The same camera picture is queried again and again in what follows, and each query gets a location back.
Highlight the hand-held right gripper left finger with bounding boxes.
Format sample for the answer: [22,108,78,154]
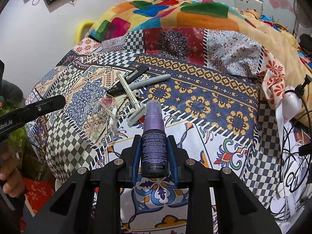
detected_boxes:
[23,135,142,234]

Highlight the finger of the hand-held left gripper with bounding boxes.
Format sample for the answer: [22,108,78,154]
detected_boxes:
[22,95,67,126]

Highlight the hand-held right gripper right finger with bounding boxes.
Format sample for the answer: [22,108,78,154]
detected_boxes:
[168,135,289,234]

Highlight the purple spray bottle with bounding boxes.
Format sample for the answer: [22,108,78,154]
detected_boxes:
[141,101,170,178]

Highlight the white earphones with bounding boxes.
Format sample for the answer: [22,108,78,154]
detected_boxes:
[88,97,120,140]

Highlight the beige disposable razor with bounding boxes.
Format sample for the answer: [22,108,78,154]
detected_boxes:
[116,73,147,128]

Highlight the grey disposable razor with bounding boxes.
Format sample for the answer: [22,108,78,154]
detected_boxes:
[125,74,171,97]

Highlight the person's left hand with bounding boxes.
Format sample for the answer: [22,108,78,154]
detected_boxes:
[0,149,26,198]

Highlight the green printed box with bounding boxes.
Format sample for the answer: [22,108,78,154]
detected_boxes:
[8,124,33,156]

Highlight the dark grey cloth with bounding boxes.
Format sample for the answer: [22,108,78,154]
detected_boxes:
[0,79,24,99]

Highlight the patchwork printed bedsheet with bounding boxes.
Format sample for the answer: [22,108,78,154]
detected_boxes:
[24,28,289,234]

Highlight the red floral bag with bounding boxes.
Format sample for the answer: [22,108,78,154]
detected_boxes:
[23,177,55,214]

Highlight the yellow foam tube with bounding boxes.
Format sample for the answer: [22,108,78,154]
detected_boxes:
[75,21,95,45]

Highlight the white oval clip device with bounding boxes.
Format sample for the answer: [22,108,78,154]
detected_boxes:
[283,85,303,123]

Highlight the colourful block pattern blanket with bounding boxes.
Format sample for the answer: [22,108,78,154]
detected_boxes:
[89,0,312,78]

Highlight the small white cabinet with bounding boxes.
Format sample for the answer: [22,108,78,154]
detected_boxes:
[235,0,264,11]

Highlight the white standing fan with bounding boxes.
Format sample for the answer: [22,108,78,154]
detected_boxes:
[292,0,312,41]

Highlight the black cable tangle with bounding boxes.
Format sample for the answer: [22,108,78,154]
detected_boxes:
[277,74,312,201]

